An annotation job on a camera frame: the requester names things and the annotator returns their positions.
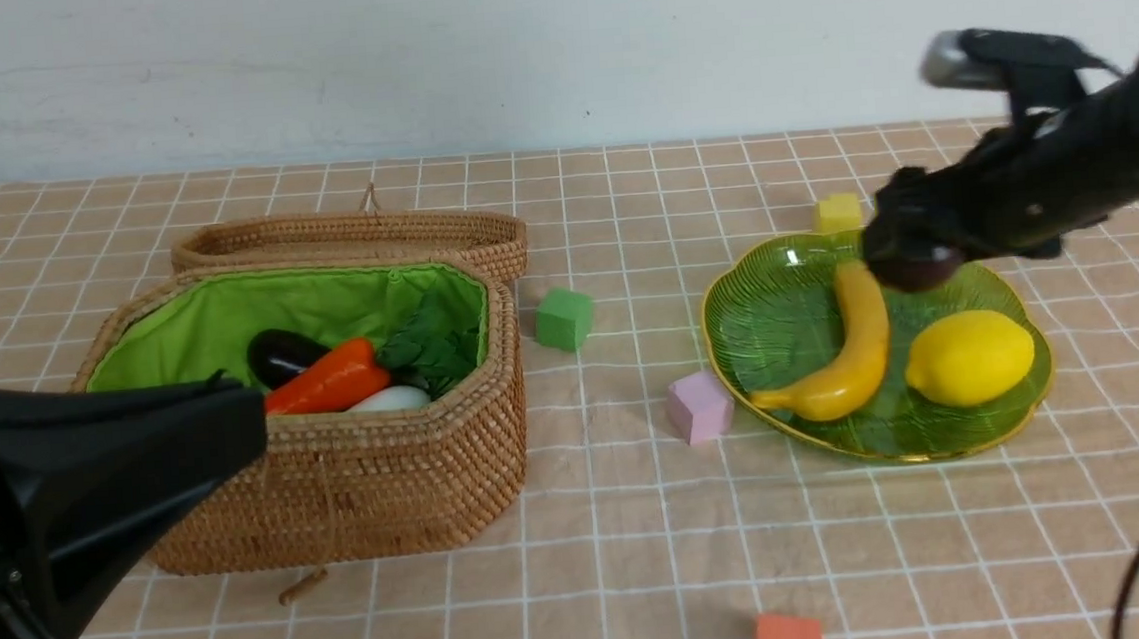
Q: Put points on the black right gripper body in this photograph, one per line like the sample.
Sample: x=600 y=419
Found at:
x=953 y=197

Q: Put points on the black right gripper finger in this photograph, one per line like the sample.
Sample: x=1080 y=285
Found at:
x=897 y=238

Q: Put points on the dark purple mangosteen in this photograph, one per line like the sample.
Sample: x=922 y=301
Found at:
x=909 y=275

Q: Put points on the yellow banana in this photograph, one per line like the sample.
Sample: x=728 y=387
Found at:
x=851 y=379

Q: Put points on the yellow lemon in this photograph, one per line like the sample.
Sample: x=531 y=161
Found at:
x=967 y=359

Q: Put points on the white radish with leaves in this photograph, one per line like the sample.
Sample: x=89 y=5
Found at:
x=390 y=399

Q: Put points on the orange carrot with leaves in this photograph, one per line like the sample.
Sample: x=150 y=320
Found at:
x=340 y=380

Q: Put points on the dark purple eggplant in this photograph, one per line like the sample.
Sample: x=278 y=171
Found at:
x=276 y=356

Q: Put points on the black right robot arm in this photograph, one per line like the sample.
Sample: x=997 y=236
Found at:
x=1066 y=160

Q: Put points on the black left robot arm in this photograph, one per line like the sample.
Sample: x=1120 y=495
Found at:
x=90 y=482

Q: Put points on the yellow foam cube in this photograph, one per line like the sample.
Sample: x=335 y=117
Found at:
x=839 y=212

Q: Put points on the green glass leaf plate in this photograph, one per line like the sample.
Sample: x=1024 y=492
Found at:
x=773 y=318

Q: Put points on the pink foam cube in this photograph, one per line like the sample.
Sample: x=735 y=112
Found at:
x=699 y=407

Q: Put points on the green foam cube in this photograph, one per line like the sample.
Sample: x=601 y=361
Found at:
x=564 y=319

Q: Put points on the woven wicker basket green lining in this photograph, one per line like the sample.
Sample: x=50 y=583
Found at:
x=332 y=487

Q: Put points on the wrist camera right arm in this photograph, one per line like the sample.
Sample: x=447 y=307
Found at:
x=1037 y=72

